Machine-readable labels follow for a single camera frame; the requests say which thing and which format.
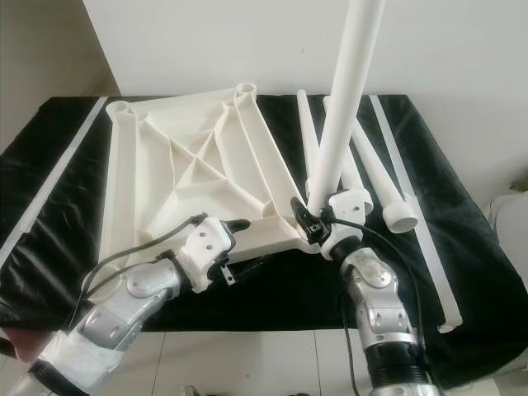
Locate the white plastic table top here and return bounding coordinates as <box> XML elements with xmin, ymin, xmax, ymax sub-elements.
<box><xmin>106</xmin><ymin>81</ymin><xmax>323</xmax><ymax>273</ymax></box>

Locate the white plastic table leg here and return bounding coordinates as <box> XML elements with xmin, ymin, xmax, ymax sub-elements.
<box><xmin>322</xmin><ymin>95</ymin><xmax>372</xmax><ymax>199</ymax></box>
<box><xmin>307</xmin><ymin>0</ymin><xmax>387</xmax><ymax>211</ymax></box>
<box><xmin>297</xmin><ymin>89</ymin><xmax>323</xmax><ymax>178</ymax></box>
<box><xmin>351</xmin><ymin>115</ymin><xmax>422</xmax><ymax>234</ymax></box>

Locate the white standing fan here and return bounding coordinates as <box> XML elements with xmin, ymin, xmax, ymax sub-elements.
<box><xmin>491</xmin><ymin>190</ymin><xmax>528</xmax><ymax>248</ymax></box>

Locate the pink table cover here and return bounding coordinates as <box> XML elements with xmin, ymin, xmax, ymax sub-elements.
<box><xmin>2</xmin><ymin>326</ymin><xmax>44</xmax><ymax>362</ymax></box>

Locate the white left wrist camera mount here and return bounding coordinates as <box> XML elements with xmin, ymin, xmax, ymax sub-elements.
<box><xmin>177</xmin><ymin>219</ymin><xmax>244</xmax><ymax>294</ymax></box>

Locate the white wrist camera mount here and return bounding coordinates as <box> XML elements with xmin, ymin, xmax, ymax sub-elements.
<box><xmin>322</xmin><ymin>188</ymin><xmax>374</xmax><ymax>257</ymax></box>
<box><xmin>177</xmin><ymin>219</ymin><xmax>244</xmax><ymax>294</ymax></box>

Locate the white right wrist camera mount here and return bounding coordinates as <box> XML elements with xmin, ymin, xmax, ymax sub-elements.
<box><xmin>322</xmin><ymin>188</ymin><xmax>374</xmax><ymax>257</ymax></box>

